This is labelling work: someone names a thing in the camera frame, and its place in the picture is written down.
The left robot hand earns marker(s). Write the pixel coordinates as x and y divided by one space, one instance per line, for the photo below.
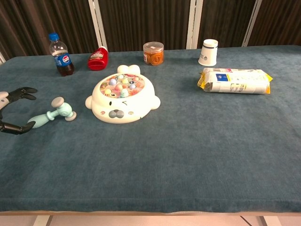
17 93

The mint green toy hammer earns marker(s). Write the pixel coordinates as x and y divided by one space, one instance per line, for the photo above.
63 109

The white seal whack toy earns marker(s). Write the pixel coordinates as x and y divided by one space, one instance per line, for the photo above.
122 103

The cola bottle with blue cap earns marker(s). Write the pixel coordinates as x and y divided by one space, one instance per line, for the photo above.
63 61

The red ketchup squeeze bottle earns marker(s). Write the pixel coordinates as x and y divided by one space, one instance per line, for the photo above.
97 60

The clear jar of orange snacks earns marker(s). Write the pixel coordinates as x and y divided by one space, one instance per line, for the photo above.
153 55

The blue table cloth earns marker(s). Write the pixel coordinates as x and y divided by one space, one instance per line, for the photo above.
150 153

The upside-down white paper cup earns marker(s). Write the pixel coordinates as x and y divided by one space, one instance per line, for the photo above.
208 54

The white and yellow snack packet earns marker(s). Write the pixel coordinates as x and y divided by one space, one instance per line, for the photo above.
235 81

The white frame post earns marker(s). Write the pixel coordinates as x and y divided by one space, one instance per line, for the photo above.
252 21
2 58
194 21
97 21

